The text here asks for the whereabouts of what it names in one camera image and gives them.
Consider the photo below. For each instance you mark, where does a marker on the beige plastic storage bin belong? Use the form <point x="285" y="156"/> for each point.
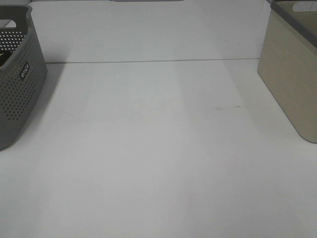
<point x="288" y="62"/>

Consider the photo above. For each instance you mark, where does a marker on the grey perforated plastic basket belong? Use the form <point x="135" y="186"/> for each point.
<point x="23" y="71"/>

